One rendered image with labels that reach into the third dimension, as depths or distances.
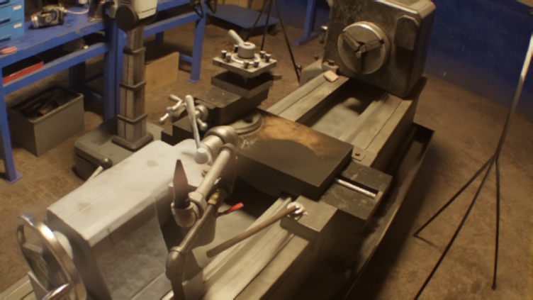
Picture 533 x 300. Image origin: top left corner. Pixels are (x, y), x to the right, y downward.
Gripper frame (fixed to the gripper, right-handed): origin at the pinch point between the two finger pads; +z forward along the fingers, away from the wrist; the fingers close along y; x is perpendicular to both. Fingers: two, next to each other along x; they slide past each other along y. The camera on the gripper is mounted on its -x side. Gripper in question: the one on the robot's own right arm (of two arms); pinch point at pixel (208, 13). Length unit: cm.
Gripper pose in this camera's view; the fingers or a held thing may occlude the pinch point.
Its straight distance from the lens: 202.0
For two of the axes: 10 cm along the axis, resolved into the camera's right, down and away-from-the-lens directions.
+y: 4.6, -4.1, 7.9
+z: 3.4, 9.0, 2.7
